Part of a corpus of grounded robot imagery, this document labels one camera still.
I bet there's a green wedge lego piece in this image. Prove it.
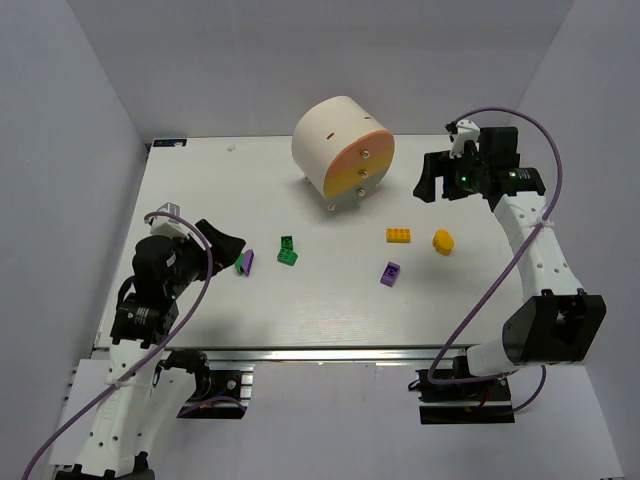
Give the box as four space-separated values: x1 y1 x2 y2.
235 252 246 275

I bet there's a purple rectangular lego brick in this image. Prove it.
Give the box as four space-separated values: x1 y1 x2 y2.
241 249 255 276

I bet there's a yellow drawer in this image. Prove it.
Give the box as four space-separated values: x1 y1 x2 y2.
323 147 395 199

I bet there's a green small lego brick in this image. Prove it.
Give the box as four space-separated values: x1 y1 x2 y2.
281 236 293 250

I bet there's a yellow rectangular lego brick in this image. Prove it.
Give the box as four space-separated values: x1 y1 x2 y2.
386 228 411 243

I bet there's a purple sloped lego brick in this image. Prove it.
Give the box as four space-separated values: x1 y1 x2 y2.
380 262 400 287

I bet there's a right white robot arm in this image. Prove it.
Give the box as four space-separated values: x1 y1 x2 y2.
413 120 606 382

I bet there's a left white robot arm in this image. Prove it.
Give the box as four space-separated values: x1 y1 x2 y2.
55 212 246 479

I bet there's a yellow round lego piece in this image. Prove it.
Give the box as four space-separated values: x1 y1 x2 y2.
432 229 455 256

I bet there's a white cylindrical drawer cabinet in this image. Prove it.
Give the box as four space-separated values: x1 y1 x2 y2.
291 96 393 201

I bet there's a blue label sticker left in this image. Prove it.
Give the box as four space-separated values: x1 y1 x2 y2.
152 138 187 148

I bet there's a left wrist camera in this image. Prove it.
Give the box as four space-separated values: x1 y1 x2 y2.
148 202 190 239

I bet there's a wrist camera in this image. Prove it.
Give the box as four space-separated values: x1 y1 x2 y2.
445 119 480 159
148 202 190 239

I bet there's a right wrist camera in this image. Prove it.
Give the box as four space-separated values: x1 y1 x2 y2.
445 119 480 159

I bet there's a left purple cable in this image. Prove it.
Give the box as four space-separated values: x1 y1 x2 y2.
20 211 215 480

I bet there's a purple cable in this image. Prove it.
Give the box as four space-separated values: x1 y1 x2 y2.
426 106 562 414
20 211 215 480

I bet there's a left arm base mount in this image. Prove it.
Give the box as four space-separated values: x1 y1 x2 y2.
178 352 251 420

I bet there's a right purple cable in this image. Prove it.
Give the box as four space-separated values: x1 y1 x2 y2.
426 106 562 414

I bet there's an aluminium table rail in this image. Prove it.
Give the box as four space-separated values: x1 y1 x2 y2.
92 344 476 364

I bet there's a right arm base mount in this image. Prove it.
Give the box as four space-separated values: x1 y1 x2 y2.
407 369 515 425

